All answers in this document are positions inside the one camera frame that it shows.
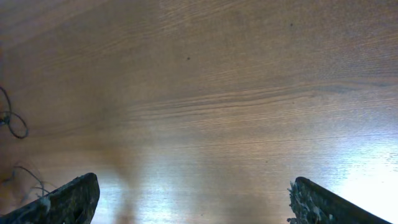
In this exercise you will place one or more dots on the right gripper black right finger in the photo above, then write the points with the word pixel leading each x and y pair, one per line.
pixel 314 204

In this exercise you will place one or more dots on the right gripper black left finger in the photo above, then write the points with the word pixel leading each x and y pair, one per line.
pixel 74 203

